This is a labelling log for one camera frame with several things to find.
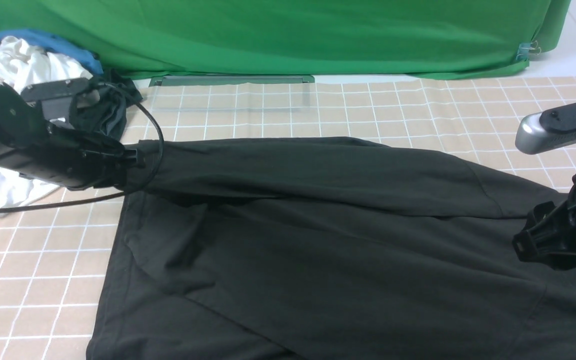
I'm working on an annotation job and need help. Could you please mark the clear acrylic board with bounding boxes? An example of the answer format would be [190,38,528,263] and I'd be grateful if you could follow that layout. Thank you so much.
[141,74,319,113]

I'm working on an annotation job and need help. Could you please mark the blue crumpled garment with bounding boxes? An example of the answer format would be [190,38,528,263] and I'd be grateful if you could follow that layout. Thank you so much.
[0,28,105,76]

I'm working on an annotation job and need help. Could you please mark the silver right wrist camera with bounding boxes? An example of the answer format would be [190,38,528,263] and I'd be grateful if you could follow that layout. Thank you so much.
[515,102,576,155]

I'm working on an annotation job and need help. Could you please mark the white crumpled garment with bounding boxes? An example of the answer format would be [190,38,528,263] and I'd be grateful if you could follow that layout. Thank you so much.
[0,36,93,208]

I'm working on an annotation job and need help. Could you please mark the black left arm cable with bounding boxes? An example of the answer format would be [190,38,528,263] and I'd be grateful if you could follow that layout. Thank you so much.
[0,82,165,215]

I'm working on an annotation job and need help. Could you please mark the dark gray long-sleeved shirt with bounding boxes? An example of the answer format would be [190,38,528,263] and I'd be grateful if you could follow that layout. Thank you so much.
[86,137,576,360]

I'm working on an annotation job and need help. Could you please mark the binder clips on backdrop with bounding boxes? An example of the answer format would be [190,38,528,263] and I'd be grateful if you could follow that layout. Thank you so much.
[515,40,542,62]

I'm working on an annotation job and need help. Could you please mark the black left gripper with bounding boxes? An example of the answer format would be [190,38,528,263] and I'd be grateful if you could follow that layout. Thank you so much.
[0,84,146,191]

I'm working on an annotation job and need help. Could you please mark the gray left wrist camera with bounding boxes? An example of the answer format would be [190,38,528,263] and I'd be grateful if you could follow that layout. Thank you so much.
[20,77,101,129]

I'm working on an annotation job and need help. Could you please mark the dark teal crumpled garment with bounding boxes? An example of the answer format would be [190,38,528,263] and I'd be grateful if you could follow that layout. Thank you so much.
[70,69,144,141]

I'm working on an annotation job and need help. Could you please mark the beige checkered tablecloth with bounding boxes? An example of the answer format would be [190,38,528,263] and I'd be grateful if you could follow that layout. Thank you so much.
[0,75,576,360]

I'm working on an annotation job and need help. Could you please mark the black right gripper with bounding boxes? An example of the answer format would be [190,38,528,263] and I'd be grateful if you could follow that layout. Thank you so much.
[512,174,576,271]

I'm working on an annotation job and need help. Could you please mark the green backdrop cloth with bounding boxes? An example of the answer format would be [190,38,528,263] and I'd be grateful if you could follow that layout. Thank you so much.
[0,0,570,80]

